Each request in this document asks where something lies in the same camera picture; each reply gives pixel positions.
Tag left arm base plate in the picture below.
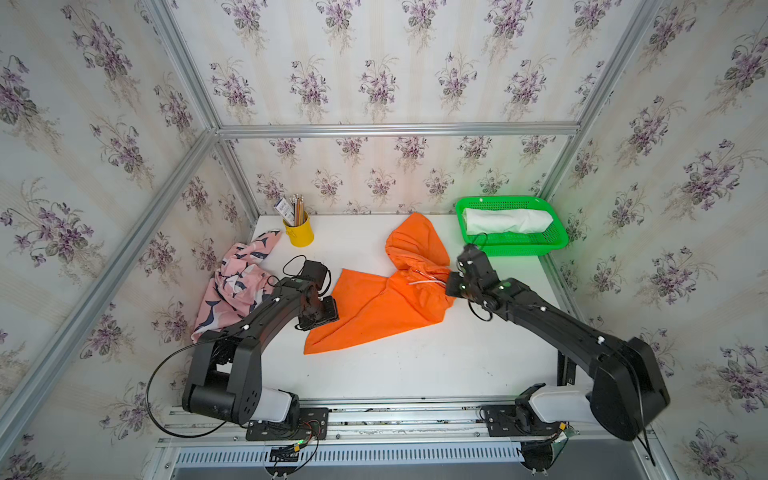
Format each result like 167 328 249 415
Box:
245 407 330 441

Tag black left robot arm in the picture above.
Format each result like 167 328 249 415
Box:
182 260 339 425

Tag yellow pencil cup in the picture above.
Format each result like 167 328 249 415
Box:
283 212 314 248

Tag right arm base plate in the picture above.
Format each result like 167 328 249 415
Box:
479 404 563 439

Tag green plastic basket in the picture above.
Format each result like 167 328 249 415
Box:
456 196 569 257

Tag white shorts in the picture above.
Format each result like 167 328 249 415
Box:
461 208 553 235

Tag orange cloth garment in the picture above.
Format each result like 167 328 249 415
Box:
303 213 454 355

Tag wooden pencils bundle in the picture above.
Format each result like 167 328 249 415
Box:
293 194 305 227

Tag pink patterned garment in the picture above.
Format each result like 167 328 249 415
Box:
191 230 282 343

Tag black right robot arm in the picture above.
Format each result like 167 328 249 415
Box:
446 244 671 441

